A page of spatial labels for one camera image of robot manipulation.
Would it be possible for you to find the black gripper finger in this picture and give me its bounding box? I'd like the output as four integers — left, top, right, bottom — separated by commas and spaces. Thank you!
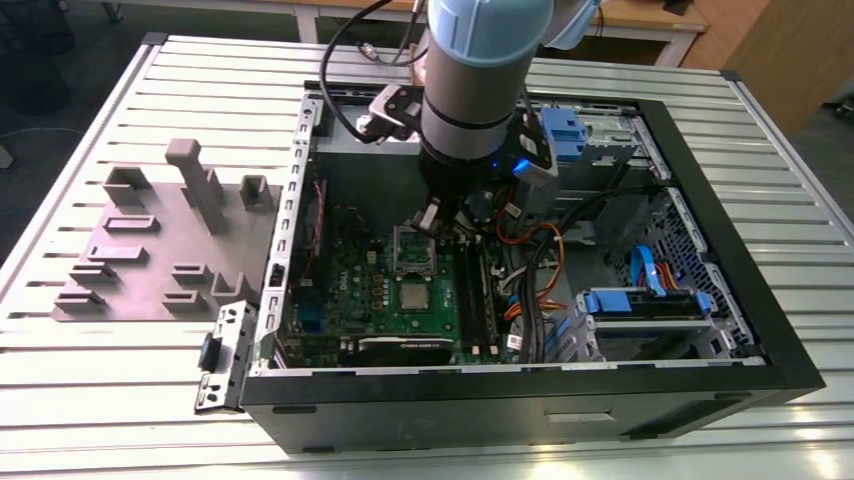
411, 198, 442, 235
438, 207, 467, 236

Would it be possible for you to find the silver green CPU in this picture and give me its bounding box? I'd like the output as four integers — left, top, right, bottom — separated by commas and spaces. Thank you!
398, 283, 435, 310

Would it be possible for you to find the CPU socket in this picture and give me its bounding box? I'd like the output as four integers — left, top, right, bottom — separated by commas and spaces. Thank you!
393, 277, 441, 315

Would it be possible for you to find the metal socket cover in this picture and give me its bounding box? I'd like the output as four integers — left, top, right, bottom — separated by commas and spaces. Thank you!
391, 224, 439, 276

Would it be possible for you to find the grey power supply unit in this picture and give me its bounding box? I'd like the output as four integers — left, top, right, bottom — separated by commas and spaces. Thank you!
311, 107, 429, 226

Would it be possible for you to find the black RAM slot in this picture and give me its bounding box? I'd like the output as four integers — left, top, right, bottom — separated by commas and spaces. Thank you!
463, 234, 489, 357
455, 234, 479, 357
449, 234, 469, 357

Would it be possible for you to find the green Dell motherboard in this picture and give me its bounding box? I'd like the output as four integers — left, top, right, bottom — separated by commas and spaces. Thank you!
286, 219, 519, 366

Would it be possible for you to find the blue plastic drive latch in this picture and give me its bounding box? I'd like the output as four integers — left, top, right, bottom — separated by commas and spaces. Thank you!
541, 107, 589, 162

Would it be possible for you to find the grey metal drive cage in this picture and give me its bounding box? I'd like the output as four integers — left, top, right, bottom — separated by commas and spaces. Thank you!
526, 102, 669, 221

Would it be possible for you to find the black graphics card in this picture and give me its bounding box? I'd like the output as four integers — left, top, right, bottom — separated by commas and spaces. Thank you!
338, 333, 454, 366

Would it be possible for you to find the hard disk in blue carrier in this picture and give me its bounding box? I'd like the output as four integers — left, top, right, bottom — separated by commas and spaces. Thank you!
577, 289, 709, 321

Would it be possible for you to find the black open PC case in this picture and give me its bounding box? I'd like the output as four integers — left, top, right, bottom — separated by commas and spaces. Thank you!
238, 78, 828, 454

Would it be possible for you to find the grey plastic parts rack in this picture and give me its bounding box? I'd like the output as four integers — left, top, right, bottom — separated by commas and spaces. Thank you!
51, 138, 286, 324

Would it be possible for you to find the wooden desk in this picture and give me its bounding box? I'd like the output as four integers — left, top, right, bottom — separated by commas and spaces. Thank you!
586, 0, 709, 69

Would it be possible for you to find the grey metal disk bay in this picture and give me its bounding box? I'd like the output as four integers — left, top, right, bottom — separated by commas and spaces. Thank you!
577, 317, 722, 362

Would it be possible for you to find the wooden cabinet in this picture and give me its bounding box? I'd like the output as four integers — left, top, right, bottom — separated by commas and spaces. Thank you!
684, 0, 854, 136

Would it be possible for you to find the multicolour fan wire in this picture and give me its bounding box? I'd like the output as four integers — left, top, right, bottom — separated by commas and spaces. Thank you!
331, 201, 370, 235

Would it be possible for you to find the red black twisted wire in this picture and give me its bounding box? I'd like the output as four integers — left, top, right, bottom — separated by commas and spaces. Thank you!
297, 178, 327, 289

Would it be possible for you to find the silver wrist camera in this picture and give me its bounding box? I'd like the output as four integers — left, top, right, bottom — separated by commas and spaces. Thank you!
355, 83, 426, 147

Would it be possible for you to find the orange power wire bundle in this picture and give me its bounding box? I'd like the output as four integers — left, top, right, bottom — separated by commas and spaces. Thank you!
497, 224, 569, 321

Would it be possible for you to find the black cable bundle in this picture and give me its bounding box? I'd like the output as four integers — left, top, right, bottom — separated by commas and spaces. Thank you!
513, 184, 669, 364

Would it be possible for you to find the black camera cable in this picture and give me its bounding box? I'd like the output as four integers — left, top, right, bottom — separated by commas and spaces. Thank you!
318, 0, 429, 146

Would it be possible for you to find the grey metal slot bracket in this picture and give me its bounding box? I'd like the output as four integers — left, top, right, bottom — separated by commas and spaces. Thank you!
194, 299, 259, 414

